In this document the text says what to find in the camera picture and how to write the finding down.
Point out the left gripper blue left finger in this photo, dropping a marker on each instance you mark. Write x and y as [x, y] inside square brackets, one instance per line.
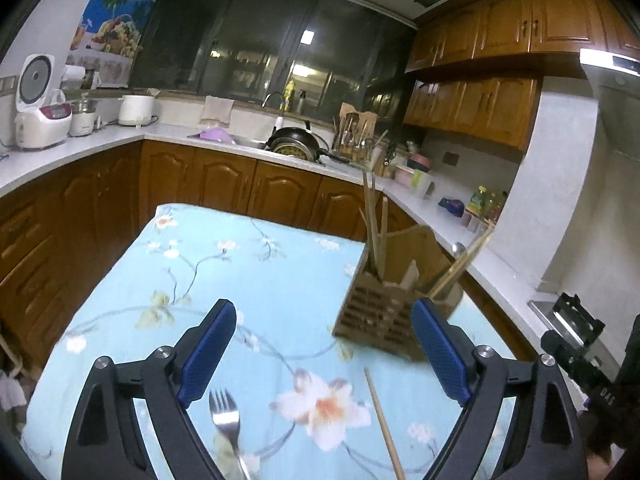
[200, 349]

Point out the green-capped oil bottle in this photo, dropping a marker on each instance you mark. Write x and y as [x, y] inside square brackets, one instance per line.
[477, 202]

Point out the steel fork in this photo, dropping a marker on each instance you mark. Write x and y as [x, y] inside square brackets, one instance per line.
[226, 418]

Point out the pink stacked bowls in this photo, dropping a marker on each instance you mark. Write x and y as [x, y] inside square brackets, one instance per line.
[406, 168]

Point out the small glass-lid cooker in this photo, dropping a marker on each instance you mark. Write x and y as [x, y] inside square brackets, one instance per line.
[84, 116]

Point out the countertop utensil rack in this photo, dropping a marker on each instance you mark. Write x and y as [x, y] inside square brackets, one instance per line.
[354, 133]

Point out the fruit poster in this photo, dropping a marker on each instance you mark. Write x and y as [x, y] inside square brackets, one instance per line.
[108, 39]

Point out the floral light-blue tablecloth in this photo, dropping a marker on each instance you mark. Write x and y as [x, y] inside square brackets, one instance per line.
[275, 394]

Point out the metal chopstick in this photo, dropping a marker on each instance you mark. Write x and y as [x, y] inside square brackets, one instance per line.
[444, 284]

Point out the gas stove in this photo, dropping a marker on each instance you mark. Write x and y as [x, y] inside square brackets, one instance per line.
[569, 318]

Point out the blue purple container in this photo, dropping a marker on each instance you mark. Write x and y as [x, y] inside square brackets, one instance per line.
[454, 207]

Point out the steel spoon in holder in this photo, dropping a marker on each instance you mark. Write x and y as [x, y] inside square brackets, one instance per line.
[458, 249]

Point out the yellow bottle on sill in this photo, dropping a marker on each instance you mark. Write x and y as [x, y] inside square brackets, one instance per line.
[288, 95]

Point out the hanging dish cloth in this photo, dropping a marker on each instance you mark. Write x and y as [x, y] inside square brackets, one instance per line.
[216, 111]

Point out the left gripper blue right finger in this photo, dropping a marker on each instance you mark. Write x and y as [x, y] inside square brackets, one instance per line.
[447, 348]

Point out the black wok pan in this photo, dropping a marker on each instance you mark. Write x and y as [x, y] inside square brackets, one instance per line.
[301, 143]

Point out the wooden chopstick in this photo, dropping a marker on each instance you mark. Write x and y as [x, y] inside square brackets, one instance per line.
[382, 240]
[387, 436]
[372, 225]

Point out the range hood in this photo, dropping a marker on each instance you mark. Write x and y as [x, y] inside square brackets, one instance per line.
[614, 81]

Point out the white electric pot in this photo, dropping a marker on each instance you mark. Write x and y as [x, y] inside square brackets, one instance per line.
[135, 110]

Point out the purple basin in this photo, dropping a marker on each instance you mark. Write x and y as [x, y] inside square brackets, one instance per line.
[217, 134]

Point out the white rice cooker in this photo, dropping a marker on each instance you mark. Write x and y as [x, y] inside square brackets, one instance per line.
[41, 121]

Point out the wooden utensil holder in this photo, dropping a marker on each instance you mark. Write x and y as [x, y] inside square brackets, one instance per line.
[376, 311]

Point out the kitchen faucet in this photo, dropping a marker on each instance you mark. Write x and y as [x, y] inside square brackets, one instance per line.
[274, 101]

